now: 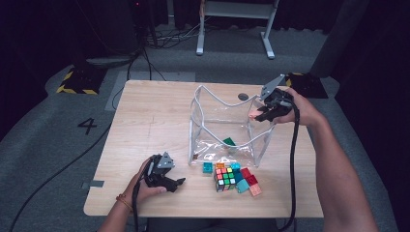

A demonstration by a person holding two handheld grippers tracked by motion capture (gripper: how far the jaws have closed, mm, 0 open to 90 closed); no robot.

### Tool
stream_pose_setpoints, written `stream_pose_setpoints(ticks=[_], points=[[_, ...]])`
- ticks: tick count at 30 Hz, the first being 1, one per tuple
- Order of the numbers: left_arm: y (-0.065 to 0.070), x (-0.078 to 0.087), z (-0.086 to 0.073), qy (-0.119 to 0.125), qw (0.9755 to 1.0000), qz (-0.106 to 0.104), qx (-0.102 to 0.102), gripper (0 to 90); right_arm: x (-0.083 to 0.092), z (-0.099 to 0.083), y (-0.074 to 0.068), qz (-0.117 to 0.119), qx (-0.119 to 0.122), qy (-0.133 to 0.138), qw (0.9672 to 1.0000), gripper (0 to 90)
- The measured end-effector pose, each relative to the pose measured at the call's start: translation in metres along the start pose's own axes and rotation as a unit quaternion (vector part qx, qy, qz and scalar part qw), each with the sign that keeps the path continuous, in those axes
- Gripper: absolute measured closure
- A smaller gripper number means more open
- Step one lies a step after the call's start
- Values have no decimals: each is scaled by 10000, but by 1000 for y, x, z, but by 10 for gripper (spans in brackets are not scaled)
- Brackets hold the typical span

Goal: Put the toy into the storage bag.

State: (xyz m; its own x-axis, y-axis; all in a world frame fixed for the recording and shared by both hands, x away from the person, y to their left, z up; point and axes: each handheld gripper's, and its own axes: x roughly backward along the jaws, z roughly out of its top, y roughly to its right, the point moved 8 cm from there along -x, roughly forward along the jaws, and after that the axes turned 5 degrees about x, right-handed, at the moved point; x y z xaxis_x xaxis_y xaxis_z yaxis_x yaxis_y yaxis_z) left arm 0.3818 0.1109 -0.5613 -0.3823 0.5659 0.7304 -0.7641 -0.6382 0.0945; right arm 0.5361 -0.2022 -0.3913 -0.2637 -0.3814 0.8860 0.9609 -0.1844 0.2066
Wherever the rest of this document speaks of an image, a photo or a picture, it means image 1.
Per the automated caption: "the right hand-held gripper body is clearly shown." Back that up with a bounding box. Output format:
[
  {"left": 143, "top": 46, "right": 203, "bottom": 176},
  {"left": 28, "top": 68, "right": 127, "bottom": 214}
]
[{"left": 259, "top": 73, "right": 295, "bottom": 123}]

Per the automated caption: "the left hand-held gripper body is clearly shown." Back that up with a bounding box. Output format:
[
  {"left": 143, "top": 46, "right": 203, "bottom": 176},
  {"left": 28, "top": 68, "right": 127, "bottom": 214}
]
[{"left": 143, "top": 151, "right": 177, "bottom": 191}]

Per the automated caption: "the clear plastic zipper bag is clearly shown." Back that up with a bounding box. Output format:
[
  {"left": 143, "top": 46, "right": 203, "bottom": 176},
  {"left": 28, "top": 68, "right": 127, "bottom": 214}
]
[{"left": 188, "top": 84, "right": 279, "bottom": 168}]

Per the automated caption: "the multicoloured puzzle cube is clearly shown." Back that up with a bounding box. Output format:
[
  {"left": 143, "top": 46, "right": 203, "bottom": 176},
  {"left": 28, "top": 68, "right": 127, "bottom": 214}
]
[{"left": 213, "top": 166, "right": 237, "bottom": 193}]

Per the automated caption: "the light teal building brick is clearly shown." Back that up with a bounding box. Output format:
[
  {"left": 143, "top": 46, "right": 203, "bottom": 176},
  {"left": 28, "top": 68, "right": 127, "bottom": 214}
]
[{"left": 235, "top": 179, "right": 250, "bottom": 194}]

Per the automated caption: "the person's left hand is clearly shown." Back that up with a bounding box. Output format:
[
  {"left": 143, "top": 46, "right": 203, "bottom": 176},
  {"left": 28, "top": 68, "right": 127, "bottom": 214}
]
[{"left": 124, "top": 158, "right": 168, "bottom": 205}]

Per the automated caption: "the person's right hand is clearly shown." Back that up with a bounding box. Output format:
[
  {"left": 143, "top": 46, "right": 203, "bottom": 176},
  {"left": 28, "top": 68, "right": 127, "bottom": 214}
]
[{"left": 274, "top": 87, "right": 323, "bottom": 128}]

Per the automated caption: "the black yellow striped base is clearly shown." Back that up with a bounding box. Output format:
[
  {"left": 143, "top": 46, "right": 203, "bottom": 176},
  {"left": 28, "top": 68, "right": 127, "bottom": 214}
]
[
  {"left": 56, "top": 66, "right": 109, "bottom": 96},
  {"left": 284, "top": 72, "right": 329, "bottom": 100}
]

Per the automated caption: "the grey tape strip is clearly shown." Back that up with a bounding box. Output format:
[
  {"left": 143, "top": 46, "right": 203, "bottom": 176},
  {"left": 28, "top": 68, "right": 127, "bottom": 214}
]
[{"left": 81, "top": 180, "right": 105, "bottom": 190}]

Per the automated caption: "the grey padded column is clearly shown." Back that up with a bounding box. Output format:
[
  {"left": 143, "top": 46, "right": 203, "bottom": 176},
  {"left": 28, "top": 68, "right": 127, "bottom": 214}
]
[{"left": 308, "top": 0, "right": 370, "bottom": 78}]

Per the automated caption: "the grey round stand base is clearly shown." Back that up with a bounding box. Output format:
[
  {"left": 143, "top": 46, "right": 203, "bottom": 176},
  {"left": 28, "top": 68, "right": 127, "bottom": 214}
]
[{"left": 85, "top": 55, "right": 140, "bottom": 70}]

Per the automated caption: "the left hand-held gripper cable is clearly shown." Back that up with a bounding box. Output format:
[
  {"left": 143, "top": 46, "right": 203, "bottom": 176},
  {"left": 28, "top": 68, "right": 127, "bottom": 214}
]
[{"left": 131, "top": 160, "right": 153, "bottom": 232}]

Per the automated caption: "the hand-held gripper cable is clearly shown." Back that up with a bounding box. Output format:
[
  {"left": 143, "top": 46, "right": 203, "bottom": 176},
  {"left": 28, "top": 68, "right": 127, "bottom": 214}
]
[
  {"left": 278, "top": 100, "right": 302, "bottom": 232},
  {"left": 131, "top": 160, "right": 153, "bottom": 232}
]

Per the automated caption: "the orange bracelet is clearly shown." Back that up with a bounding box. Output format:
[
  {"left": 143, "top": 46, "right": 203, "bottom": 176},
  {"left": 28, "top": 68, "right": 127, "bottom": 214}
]
[{"left": 115, "top": 192, "right": 133, "bottom": 213}]

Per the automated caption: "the right hand-held gripper cable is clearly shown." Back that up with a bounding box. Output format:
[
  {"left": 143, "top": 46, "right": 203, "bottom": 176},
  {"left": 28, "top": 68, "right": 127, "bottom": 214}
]
[{"left": 278, "top": 100, "right": 302, "bottom": 232}]

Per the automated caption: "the long black floor cable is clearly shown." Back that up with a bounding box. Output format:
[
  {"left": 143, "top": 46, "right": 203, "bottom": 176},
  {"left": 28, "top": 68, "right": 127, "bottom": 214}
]
[{"left": 9, "top": 124, "right": 112, "bottom": 232}]

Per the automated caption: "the white metal stand frame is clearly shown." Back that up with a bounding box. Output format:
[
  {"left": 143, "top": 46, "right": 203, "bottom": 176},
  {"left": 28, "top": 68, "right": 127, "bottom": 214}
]
[{"left": 195, "top": 0, "right": 280, "bottom": 60}]

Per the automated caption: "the black cable bundle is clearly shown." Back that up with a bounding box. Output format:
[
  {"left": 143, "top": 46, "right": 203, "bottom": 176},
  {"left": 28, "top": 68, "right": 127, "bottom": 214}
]
[{"left": 141, "top": 22, "right": 202, "bottom": 51}]

